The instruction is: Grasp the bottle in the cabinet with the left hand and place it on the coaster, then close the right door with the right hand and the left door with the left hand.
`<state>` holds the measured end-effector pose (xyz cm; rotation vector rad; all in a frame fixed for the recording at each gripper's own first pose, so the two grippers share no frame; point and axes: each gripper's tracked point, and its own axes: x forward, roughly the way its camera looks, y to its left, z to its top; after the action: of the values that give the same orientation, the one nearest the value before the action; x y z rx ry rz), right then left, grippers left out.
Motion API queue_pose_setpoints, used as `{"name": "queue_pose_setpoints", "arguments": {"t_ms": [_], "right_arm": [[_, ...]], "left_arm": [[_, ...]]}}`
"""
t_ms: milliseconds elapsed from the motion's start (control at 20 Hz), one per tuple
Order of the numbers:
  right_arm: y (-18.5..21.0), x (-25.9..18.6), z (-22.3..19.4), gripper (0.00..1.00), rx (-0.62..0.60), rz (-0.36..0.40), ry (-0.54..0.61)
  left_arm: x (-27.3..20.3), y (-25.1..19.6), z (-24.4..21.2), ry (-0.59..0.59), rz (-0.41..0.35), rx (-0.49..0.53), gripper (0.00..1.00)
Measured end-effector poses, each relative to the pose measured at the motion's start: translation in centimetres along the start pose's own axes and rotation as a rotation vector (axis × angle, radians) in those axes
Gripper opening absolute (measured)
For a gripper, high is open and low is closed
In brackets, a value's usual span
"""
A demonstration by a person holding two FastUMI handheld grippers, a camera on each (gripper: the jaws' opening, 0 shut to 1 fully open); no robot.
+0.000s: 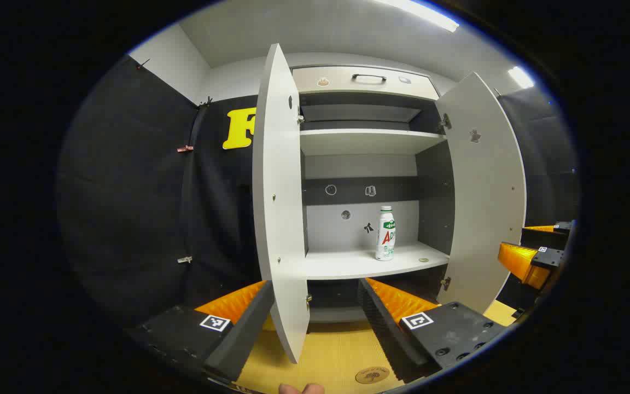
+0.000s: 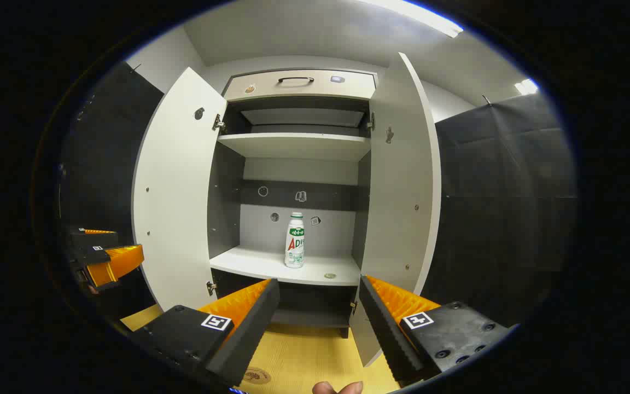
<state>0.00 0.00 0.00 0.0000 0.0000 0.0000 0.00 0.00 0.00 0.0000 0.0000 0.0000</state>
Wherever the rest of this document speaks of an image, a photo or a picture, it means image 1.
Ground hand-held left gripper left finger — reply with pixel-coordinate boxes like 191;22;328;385
124;280;275;384

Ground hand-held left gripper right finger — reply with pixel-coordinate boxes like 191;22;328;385
357;277;508;384

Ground round cork coaster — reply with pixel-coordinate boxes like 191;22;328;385
355;366;390;385

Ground grey cabinet door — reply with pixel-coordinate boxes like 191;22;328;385
252;44;311;364
435;71;527;316

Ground white bottle with green label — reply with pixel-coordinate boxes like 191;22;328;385
376;206;396;262

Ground grey cabinet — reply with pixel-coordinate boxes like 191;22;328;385
292;65;456;323

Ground grey cabinet drawer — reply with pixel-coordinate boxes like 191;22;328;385
292;66;440;101

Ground black backdrop cloth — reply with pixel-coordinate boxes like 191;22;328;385
498;88;581;307
57;55;264;325

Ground ceiling light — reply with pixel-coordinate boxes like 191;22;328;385
508;66;535;89

